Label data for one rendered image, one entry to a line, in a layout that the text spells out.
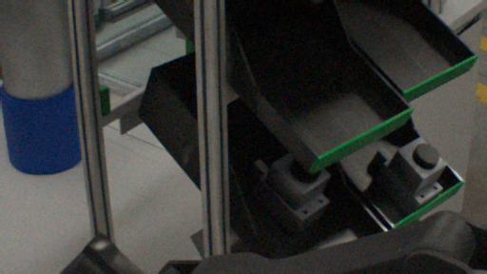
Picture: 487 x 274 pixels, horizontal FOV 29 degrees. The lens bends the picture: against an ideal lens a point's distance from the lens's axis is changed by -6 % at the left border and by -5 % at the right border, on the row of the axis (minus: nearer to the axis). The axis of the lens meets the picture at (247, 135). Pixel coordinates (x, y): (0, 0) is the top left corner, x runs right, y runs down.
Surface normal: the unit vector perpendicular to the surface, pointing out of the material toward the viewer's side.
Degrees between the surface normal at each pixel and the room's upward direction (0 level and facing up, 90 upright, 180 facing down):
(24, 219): 0
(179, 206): 0
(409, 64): 25
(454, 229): 19
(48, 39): 90
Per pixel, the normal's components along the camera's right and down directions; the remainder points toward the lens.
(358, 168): 0.27, -0.63
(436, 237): -0.03, -0.87
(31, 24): 0.27, 0.48
